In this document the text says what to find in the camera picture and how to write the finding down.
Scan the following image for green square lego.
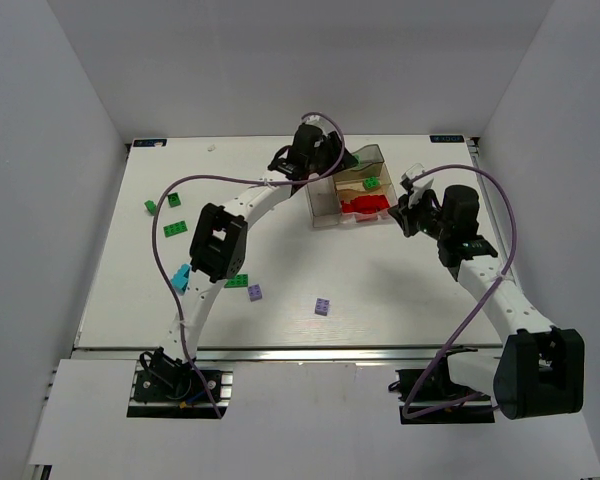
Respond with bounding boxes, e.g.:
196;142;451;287
362;176;381;191

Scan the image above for green lego plate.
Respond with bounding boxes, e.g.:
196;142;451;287
225;274;249;288

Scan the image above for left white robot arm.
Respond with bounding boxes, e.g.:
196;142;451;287
151;112;355;365

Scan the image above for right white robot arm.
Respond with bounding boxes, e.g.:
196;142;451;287
389;185;585;419

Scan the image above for dark smoked container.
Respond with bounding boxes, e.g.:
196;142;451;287
336;144;385;182

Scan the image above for clear front container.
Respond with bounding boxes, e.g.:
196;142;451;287
335;177;397;224

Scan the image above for clear long narrow container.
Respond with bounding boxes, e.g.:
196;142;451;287
305;177;341;229

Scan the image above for blue label right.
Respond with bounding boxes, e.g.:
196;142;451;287
429;134;465;144

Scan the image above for blue label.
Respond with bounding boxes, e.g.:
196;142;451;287
132;138;167;148
429;134;465;144

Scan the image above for purple lego centre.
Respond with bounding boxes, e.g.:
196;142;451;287
314;298;330;316

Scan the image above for purple lego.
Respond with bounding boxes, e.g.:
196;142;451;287
247;284;263;302
314;298;330;316

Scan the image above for green lego with triangle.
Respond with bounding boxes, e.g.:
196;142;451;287
167;193;181;208

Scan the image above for purple lego left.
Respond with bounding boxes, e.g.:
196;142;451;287
247;284;263;302

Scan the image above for green lego under red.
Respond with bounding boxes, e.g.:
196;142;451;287
163;220;188;238

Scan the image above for small green lego far left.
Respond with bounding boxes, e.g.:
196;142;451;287
144;200;157;216

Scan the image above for blue label left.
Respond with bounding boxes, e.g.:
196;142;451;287
132;138;167;148

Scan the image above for cyan lego brick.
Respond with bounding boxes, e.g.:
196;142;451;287
171;264;190;294

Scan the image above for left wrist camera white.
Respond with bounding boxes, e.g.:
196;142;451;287
301;112;327;130

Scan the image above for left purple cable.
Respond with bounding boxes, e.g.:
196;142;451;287
152;112;346;419

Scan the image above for purple cable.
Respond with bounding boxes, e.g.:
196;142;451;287
152;112;346;419
402;163;520;420

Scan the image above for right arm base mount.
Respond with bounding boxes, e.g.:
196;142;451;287
385;348;495;425

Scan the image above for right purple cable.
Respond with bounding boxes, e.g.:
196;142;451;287
402;163;520;420

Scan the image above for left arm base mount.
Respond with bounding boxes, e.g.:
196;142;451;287
127;348;231;419

